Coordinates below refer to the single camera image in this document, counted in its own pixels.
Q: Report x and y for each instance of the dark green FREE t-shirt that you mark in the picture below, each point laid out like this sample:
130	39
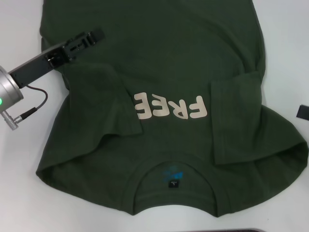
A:
154	60

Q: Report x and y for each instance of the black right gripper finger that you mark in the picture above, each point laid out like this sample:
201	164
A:
304	111

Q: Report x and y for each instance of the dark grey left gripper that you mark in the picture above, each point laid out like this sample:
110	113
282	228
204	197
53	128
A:
38	66

